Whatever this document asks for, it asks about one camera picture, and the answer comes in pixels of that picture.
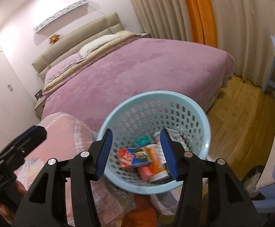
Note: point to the purple pillow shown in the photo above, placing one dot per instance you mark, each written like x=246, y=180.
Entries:
x=64, y=67

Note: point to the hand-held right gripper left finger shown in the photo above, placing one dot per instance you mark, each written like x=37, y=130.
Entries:
x=103, y=153

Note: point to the white wardrobe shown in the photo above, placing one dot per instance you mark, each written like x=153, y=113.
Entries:
x=5, y=99

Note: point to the light blue plastic basket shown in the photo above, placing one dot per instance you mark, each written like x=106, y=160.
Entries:
x=151, y=113

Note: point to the orange paper cup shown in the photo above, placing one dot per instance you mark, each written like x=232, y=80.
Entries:
x=155, y=163

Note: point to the orange plush toy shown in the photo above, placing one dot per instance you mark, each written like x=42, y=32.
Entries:
x=54, y=38

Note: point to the teal packet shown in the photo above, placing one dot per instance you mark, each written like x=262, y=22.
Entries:
x=143, y=141

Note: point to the person's left hand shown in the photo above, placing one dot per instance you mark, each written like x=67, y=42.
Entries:
x=19, y=190

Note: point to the beige padded headboard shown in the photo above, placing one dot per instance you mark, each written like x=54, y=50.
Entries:
x=64, y=48

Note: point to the pink and white bottle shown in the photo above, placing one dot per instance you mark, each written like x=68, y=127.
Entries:
x=156, y=137

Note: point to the white patterned wall shelf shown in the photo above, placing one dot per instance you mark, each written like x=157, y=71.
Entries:
x=59, y=14

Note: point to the orange curtain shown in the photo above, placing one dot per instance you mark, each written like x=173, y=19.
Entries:
x=198, y=14

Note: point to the black waste bin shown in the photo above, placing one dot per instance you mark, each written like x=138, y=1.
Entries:
x=246, y=177

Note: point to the white patterned pillow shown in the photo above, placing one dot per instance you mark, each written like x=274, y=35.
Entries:
x=97, y=43

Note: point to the red printed box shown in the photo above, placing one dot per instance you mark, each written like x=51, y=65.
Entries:
x=128, y=158

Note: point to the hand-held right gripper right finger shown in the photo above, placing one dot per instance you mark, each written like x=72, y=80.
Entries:
x=168, y=156

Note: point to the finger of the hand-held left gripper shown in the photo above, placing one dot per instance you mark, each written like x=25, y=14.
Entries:
x=26, y=133
x=39, y=134

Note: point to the grey nightstand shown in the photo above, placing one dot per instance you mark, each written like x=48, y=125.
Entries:
x=40, y=107

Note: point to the pink packet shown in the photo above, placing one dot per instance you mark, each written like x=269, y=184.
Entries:
x=144, y=171

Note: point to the bed with purple cover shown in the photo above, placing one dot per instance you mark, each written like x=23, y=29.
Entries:
x=128, y=75

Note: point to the beige curtain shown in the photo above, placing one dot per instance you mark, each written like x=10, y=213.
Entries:
x=241, y=28

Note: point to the beige folded quilt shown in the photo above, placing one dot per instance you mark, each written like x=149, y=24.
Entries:
x=114, y=46

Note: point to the white and blue carton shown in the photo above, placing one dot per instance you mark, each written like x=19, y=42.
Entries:
x=175, y=134

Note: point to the dark photo frame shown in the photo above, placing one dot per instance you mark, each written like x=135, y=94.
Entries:
x=38, y=94

